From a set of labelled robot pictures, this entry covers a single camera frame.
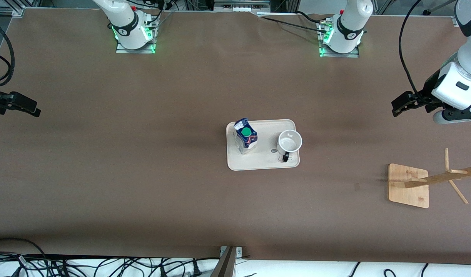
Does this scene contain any white smiley face mug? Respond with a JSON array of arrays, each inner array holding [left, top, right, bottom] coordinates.
[[277, 130, 302, 162]]

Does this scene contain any blue white milk carton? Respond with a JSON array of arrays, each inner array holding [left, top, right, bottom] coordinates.
[[234, 118, 259, 155]]

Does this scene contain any cream rabbit print tray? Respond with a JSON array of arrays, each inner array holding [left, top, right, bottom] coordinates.
[[226, 119, 300, 171]]

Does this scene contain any wooden mug rack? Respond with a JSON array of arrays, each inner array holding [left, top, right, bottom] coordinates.
[[388, 148, 471, 209]]

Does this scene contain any grey power strip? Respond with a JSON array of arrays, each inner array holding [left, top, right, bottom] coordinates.
[[214, 0, 271, 13]]

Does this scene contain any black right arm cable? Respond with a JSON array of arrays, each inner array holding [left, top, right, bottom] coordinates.
[[0, 17, 15, 88]]

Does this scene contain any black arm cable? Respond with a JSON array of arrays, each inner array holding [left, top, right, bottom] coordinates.
[[0, 17, 15, 88], [398, 0, 424, 101]]

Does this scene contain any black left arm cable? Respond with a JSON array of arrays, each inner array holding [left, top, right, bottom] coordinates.
[[398, 0, 424, 101]]

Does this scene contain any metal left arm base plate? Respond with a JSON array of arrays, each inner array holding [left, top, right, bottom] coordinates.
[[319, 23, 360, 58]]

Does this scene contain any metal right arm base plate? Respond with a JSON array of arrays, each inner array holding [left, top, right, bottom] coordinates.
[[115, 27, 157, 54]]

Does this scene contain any black cable on table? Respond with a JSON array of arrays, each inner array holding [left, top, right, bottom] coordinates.
[[259, 15, 328, 34]]

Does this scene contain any metal corner bracket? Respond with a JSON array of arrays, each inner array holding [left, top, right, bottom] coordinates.
[[219, 245, 244, 259]]

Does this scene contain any aluminium frame post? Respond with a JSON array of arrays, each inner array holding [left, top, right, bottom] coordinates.
[[210, 246, 238, 277]]

